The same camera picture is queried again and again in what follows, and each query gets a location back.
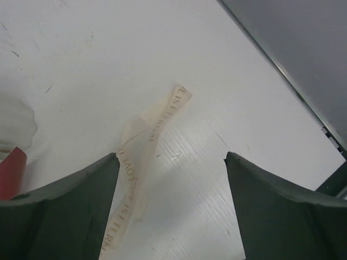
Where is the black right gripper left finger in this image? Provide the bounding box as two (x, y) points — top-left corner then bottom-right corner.
(1, 153), (120, 259)

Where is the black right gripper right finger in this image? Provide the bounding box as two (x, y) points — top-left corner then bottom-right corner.
(225, 152), (346, 259)

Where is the beige faceted vase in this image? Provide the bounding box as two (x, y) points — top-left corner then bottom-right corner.
(0, 92), (37, 160)

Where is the cream printed ribbon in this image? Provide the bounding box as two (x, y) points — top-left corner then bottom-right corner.
(99, 84), (192, 259)

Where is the red wrapping paper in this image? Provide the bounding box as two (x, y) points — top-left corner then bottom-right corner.
(0, 147), (27, 200)

